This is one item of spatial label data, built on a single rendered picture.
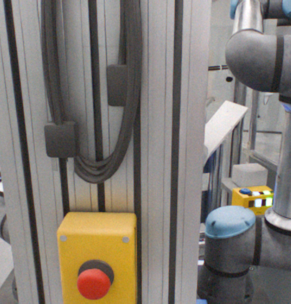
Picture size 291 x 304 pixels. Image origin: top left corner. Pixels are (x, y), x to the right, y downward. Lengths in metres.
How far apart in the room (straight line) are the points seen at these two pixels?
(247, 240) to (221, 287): 0.14
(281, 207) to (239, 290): 0.24
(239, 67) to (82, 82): 0.42
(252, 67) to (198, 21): 0.35
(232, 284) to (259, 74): 0.50
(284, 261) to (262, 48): 0.47
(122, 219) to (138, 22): 0.22
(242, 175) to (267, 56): 1.39
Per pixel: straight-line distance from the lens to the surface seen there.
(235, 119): 1.82
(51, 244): 0.47
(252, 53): 0.72
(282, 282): 2.28
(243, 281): 0.92
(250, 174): 2.06
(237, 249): 0.85
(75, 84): 0.39
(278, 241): 0.84
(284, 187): 0.80
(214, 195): 1.98
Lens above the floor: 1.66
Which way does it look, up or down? 17 degrees down
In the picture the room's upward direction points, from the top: straight up
